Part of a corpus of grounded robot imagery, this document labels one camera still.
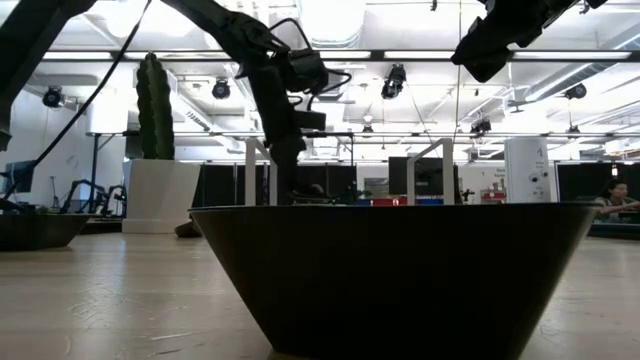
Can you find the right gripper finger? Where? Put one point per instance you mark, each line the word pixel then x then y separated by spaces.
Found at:
pixel 480 55

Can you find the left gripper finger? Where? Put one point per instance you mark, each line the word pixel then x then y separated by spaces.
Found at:
pixel 282 170
pixel 310 121

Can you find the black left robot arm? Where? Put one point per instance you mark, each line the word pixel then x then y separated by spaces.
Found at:
pixel 220 22

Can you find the black background robot arm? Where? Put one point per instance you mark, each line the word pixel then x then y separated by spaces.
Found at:
pixel 114 197
pixel 80 192

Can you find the black mini plate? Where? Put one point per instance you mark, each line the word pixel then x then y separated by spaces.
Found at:
pixel 40 232
pixel 186 231
pixel 390 280

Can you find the ceiling light strip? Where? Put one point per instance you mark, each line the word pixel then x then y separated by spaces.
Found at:
pixel 575 55
pixel 75 55
pixel 440 54
pixel 345 54

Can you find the black ceiling spotlight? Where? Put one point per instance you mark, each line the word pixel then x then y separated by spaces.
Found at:
pixel 394 82
pixel 221 89
pixel 481 126
pixel 52 97
pixel 576 91

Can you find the black partition panel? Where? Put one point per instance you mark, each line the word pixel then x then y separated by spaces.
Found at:
pixel 580 182
pixel 425 177
pixel 225 185

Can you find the red storage box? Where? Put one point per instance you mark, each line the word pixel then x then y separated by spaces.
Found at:
pixel 390 202

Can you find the green cactus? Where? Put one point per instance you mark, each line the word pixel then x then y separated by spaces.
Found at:
pixel 155 110

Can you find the white kiosk pillar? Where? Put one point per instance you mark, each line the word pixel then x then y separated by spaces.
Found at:
pixel 527 170

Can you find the white planter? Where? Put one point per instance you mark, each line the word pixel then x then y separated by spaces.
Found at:
pixel 160 195

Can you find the white board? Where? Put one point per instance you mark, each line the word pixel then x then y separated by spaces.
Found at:
pixel 107 115

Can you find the person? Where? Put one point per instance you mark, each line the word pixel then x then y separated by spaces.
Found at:
pixel 617 192

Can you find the computer monitor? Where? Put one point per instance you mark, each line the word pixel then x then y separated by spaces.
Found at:
pixel 20 175

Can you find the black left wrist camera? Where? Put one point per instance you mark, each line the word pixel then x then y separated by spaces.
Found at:
pixel 307 70

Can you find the white ventilation duct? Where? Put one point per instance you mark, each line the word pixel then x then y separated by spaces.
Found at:
pixel 330 20

